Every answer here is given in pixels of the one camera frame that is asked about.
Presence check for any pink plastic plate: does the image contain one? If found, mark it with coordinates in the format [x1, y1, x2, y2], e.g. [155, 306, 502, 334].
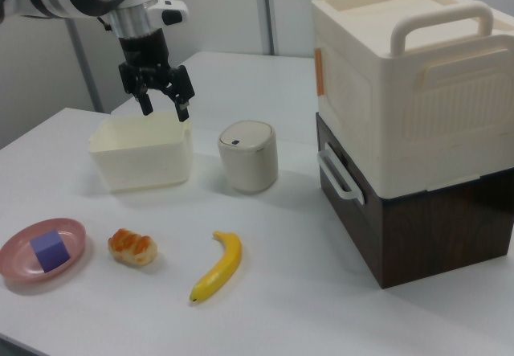
[0, 217, 88, 285]

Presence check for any toy bread roll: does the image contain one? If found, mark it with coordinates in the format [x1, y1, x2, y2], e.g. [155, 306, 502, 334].
[107, 227, 159, 266]

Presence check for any dark brown wooden drawer box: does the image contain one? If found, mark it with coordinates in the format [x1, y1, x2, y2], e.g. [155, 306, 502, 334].
[315, 111, 514, 291]

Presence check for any white open plastic bin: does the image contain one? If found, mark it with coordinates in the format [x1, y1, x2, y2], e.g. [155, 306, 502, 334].
[88, 109, 194, 194]

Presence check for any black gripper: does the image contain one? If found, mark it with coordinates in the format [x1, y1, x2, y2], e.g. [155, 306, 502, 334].
[118, 28, 197, 123]

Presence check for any small beige lidded trash can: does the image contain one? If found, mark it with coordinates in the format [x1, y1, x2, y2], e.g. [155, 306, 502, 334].
[217, 120, 279, 195]

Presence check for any purple cube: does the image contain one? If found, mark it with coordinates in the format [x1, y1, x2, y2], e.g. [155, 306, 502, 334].
[29, 229, 71, 274]

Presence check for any yellow toy banana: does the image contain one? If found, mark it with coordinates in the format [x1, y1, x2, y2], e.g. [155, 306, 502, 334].
[189, 230, 243, 304]

